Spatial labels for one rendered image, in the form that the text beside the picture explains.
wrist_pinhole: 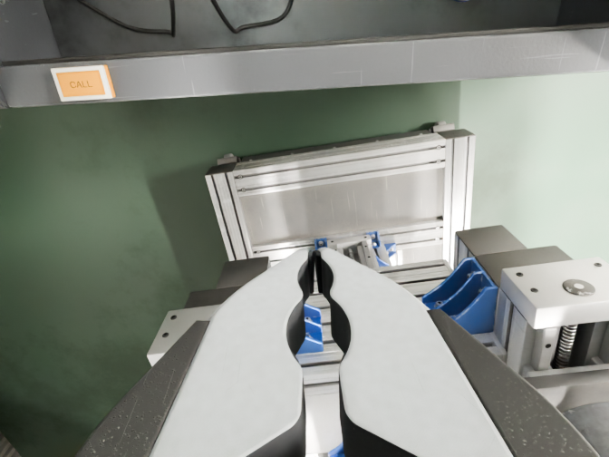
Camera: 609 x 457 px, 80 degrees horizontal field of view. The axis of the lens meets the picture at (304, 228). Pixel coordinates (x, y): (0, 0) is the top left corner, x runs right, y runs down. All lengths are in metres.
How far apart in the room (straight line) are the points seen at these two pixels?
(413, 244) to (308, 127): 0.56
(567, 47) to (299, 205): 0.93
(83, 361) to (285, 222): 1.39
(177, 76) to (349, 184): 0.88
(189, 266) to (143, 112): 0.65
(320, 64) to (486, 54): 0.16
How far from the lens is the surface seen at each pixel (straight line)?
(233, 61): 0.40
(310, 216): 1.25
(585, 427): 0.60
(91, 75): 0.43
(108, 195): 1.64
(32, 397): 2.62
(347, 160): 1.19
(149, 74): 0.42
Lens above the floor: 1.34
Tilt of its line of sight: 63 degrees down
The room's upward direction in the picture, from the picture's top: 179 degrees clockwise
